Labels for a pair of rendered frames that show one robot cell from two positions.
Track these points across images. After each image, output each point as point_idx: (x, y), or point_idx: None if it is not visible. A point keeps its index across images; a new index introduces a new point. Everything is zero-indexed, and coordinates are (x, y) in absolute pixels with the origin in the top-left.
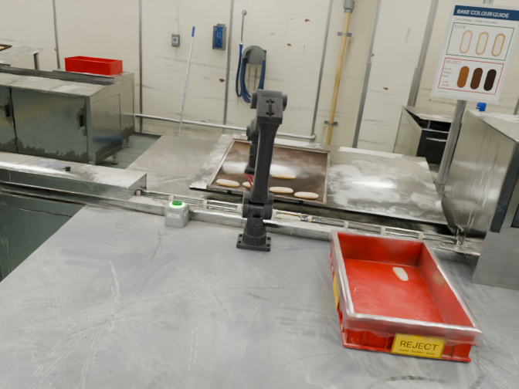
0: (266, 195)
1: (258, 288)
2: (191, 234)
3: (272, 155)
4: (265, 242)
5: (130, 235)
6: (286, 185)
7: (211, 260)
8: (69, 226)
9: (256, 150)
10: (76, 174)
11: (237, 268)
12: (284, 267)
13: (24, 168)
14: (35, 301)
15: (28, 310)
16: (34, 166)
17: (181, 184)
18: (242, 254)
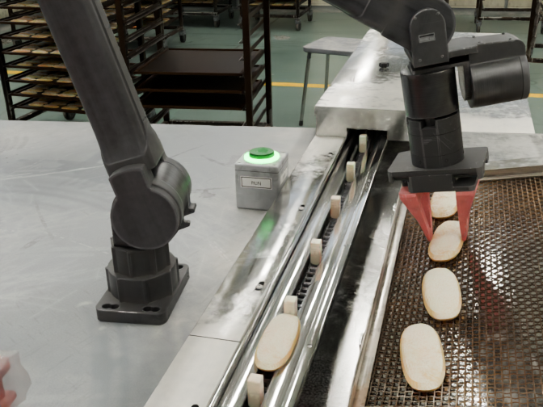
0: (101, 153)
1: None
2: (207, 219)
3: (44, 14)
4: (119, 297)
5: (201, 169)
6: (491, 302)
7: (80, 242)
8: (236, 129)
9: (402, 92)
10: (359, 74)
11: (33, 272)
12: (2, 340)
13: (365, 52)
14: (21, 140)
15: (2, 141)
16: (380, 53)
17: None
18: (95, 279)
